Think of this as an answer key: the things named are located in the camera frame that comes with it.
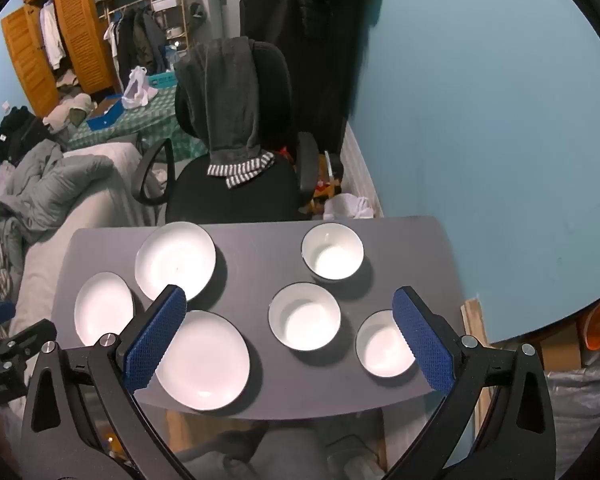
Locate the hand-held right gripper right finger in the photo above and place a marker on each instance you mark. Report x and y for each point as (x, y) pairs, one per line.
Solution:
(422, 345)

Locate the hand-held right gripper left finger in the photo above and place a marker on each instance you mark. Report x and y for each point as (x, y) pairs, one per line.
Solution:
(155, 342)

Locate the white bowl black rim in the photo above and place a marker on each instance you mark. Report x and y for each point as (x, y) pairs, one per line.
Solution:
(304, 317)
(382, 347)
(332, 255)

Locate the wooden board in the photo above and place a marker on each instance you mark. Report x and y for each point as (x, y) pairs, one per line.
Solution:
(477, 320)

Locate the cardboard box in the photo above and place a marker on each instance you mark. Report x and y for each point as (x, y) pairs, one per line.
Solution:
(560, 347)

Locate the grey duvet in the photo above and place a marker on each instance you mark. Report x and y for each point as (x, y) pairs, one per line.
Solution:
(55, 185)

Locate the grey cloth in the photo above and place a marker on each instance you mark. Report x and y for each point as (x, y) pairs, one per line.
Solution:
(260, 452)

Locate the white cloth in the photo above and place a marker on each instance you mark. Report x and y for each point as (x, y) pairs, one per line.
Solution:
(350, 206)

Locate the black office chair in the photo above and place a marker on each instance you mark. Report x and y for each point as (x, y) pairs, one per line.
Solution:
(230, 195)

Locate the silver plastic sheet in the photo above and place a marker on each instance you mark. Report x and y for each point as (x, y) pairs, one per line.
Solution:
(577, 410)

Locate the orange plastic basin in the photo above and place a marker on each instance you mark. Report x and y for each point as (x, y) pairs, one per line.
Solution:
(597, 325)

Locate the black clothes pile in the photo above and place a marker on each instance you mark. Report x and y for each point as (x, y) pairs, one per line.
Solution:
(12, 132)

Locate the red and yellow toy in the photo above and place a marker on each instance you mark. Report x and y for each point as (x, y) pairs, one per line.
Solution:
(325, 185)

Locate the white and olive clothes pile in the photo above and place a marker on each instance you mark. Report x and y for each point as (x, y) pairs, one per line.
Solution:
(70, 110)

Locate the green checked tablecloth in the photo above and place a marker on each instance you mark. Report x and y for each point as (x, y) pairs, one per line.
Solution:
(150, 120)

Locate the blue flat box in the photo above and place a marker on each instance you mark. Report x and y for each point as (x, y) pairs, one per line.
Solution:
(105, 115)

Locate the grey hoodie striped cuff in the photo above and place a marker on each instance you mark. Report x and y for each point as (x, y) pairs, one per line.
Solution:
(230, 100)

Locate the white plastic bag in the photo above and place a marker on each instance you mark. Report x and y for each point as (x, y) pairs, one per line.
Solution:
(137, 87)

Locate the blue plastic basket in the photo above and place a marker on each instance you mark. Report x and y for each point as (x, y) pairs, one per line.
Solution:
(161, 79)

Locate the white hanging shirt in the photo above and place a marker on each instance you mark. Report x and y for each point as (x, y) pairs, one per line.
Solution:
(52, 35)

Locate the wooden louvred wardrobe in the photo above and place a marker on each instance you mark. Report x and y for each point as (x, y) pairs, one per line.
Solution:
(82, 35)

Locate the clothes rack with dark clothes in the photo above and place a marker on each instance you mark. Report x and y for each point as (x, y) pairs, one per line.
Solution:
(135, 35)

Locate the black hanging coats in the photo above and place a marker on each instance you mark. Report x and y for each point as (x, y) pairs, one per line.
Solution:
(305, 35)

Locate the shelf unit with white baskets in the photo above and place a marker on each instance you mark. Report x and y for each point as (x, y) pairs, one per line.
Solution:
(169, 5)

